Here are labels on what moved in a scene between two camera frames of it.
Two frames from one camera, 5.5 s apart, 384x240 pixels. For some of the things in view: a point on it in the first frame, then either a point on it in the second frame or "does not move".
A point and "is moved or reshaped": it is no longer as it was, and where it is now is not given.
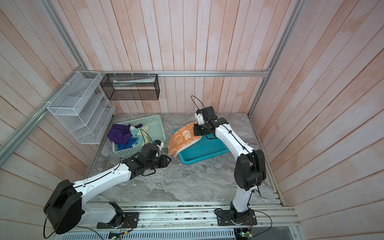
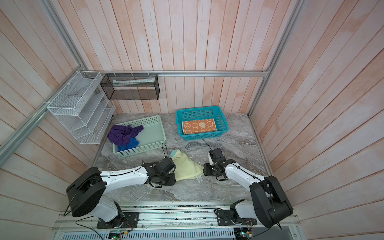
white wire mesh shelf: x=84 y=108 does not move
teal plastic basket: x=203 y=149 to x=211 y=112
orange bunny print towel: x=181 y=138 is moved or reshaped
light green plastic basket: x=156 y=132 does not move
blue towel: x=129 y=143 does not move
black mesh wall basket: x=131 y=86 does not move
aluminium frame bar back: x=177 y=73 does not move
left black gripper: x=164 y=160 to x=171 y=181
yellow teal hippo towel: x=142 y=135 to x=184 y=168
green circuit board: x=244 y=235 does not move
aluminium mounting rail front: x=202 y=215 does not move
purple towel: x=119 y=133 does not move
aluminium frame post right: x=295 y=12 does not move
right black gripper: x=196 y=129 to x=206 y=170
